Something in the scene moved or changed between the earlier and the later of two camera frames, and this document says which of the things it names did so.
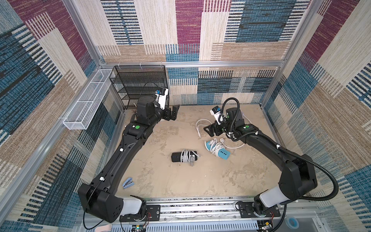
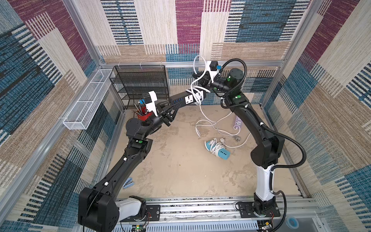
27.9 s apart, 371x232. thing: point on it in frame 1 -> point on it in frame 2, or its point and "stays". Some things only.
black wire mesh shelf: (132, 82) stays
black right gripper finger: (209, 130) -> (196, 76)
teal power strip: (223, 153) stays
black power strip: (176, 156) -> (188, 97)
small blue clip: (128, 183) stays
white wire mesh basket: (82, 114) stays
